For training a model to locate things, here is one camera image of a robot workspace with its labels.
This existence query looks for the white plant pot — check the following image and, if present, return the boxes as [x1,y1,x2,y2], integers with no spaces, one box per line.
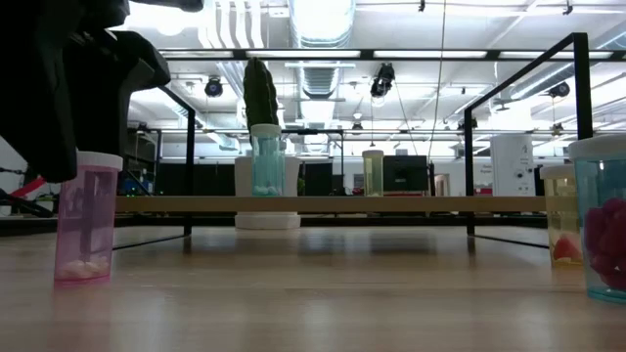
[234,154,302,231]

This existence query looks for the yellow pill bottle red pill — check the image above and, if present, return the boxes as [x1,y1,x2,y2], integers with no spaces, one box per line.
[539,164,583,268]

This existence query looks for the red and black equipment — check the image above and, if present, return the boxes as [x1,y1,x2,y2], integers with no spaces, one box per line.
[0,165,55,219]

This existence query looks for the teal pill bottle white pills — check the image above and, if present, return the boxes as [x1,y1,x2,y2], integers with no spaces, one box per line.
[249,123,286,198]

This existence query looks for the black storage rack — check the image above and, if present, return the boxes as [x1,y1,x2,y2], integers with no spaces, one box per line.
[127,127,162,197]

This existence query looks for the blue pill bottle red pills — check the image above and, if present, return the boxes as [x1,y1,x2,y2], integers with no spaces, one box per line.
[567,135,626,304]

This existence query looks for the yellow-green pill bottle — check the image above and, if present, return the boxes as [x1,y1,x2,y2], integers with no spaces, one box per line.
[361,150,385,198]

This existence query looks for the pink pill bottle white cap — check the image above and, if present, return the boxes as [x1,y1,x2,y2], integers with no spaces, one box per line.
[53,151,124,285]

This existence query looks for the silver ventilation duct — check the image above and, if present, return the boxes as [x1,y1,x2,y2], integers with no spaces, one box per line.
[287,0,358,123]

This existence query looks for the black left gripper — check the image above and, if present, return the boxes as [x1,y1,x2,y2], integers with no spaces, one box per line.
[0,0,171,185]

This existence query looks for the wooden shelf with black frame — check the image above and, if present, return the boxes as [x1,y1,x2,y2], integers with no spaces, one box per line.
[80,32,595,251]

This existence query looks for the green cactus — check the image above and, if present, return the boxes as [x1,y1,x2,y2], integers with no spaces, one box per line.
[243,57,280,148]

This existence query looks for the black monitor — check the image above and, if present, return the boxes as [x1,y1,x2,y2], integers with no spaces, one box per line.
[382,154,429,193]

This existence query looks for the white cabinet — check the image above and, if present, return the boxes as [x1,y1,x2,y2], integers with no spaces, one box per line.
[490,132,537,198]

